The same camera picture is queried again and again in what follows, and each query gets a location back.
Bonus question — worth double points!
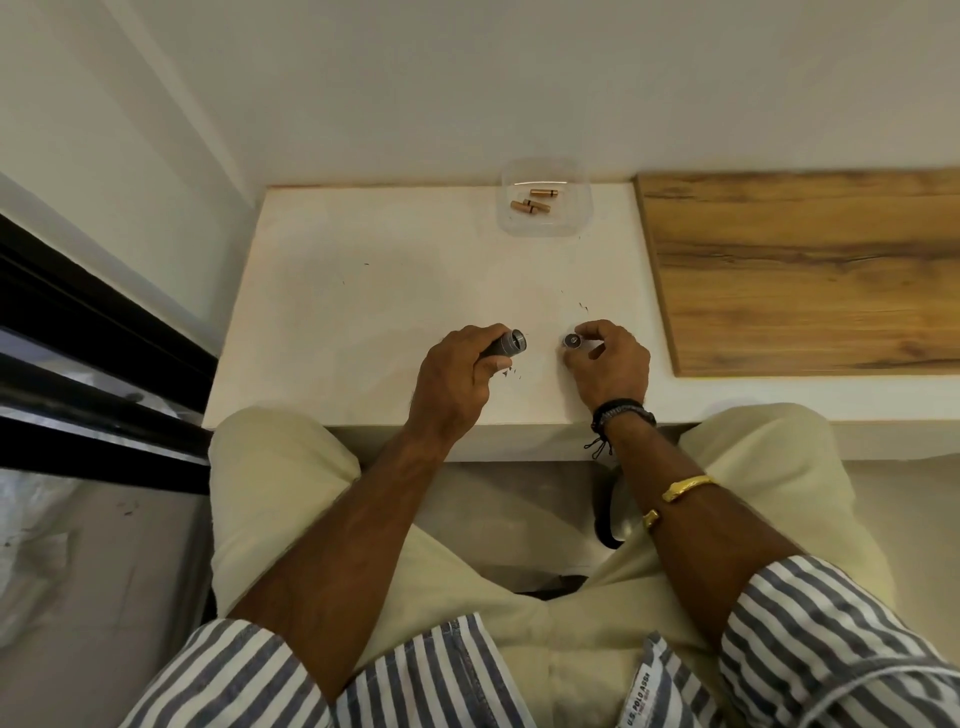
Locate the beige trousers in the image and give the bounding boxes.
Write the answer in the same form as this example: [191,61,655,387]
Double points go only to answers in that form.
[205,402,899,728]

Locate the grey flashlight body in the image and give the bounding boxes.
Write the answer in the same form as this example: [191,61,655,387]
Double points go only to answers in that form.
[480,327,529,362]

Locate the black window frame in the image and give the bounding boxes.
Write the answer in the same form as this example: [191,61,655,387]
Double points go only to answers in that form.
[0,213,220,498]

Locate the wooden board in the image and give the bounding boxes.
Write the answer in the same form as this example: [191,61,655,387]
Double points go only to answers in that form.
[633,168,960,379]

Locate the person's left hand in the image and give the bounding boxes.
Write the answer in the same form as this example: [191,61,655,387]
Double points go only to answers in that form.
[408,323,514,448]

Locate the person's right hand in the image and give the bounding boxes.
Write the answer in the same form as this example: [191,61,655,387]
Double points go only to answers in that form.
[562,319,653,414]

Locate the blue white striped shirt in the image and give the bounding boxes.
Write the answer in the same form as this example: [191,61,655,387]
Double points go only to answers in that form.
[118,554,960,728]

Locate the black braided wristband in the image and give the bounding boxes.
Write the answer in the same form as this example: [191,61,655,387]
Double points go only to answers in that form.
[588,399,659,459]

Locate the person's right forearm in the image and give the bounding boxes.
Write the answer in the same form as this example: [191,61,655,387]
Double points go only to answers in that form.
[598,408,802,648]

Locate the person's left forearm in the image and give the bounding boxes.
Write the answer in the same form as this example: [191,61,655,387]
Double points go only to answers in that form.
[225,418,471,705]

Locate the clear plastic container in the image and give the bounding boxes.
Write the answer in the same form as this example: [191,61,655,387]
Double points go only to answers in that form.
[498,156,596,240]

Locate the gold bangle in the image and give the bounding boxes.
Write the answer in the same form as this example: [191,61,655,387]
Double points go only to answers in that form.
[641,474,718,533]

